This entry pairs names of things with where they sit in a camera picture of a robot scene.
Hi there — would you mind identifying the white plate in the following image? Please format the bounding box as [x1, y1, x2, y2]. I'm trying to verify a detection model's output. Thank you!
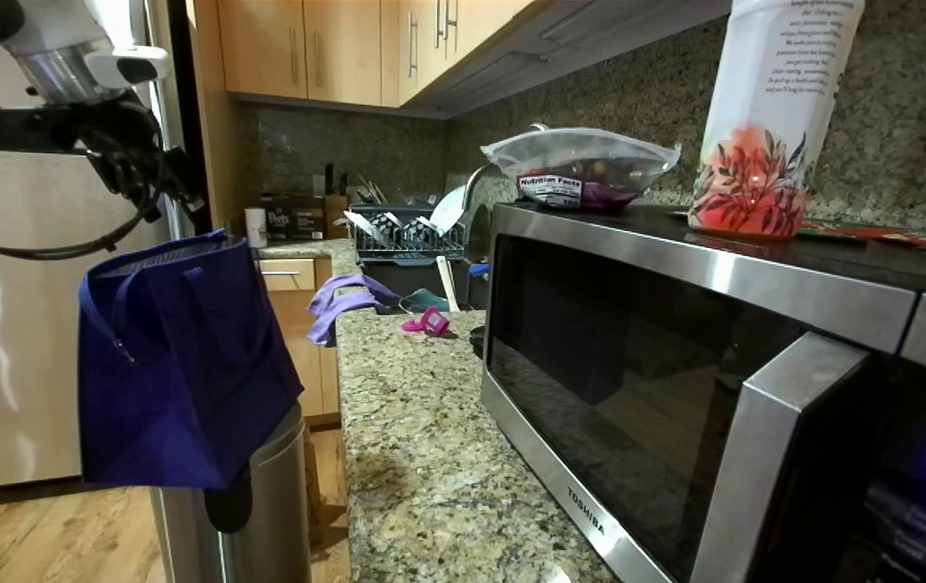
[428, 183, 476, 240]

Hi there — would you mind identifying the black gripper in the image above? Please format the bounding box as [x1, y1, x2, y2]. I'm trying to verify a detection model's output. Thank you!
[0, 97, 213, 235]

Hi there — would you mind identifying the stainless steel fridge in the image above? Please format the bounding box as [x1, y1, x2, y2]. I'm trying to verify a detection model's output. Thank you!
[0, 0, 202, 497]

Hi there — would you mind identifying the clear plastic food bag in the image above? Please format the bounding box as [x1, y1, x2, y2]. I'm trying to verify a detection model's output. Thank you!
[480, 123, 684, 213]

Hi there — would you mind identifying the teal cloth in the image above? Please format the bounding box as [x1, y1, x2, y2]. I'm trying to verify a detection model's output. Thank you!
[397, 285, 455, 317]

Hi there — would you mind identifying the purple cloth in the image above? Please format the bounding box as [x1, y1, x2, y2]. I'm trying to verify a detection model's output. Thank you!
[306, 269, 401, 350]

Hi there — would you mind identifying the stainless steel trash can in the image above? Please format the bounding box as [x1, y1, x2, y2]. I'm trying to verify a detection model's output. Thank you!
[150, 402, 313, 583]

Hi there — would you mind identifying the blue fabric bag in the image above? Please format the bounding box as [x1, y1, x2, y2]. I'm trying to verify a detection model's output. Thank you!
[76, 226, 309, 491]

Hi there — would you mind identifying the white container red print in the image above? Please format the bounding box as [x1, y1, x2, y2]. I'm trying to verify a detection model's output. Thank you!
[687, 0, 869, 240]

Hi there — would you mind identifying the wooden base cabinet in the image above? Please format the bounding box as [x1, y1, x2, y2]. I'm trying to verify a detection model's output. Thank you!
[257, 253, 343, 429]

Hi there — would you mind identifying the small pink object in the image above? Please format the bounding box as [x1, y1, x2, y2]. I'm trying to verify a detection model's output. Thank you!
[399, 303, 457, 339]

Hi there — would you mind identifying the stainless steel microwave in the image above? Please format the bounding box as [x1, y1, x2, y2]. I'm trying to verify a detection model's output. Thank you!
[476, 197, 926, 583]

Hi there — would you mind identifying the wide wood wall cabinet door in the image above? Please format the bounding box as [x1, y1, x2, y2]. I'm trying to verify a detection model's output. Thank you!
[380, 0, 425, 111]

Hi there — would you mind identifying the dish drying rack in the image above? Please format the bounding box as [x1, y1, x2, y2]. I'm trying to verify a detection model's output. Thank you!
[343, 176, 476, 262]

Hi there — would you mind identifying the wooden knife block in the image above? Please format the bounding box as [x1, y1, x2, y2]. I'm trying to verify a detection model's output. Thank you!
[321, 160, 350, 240]

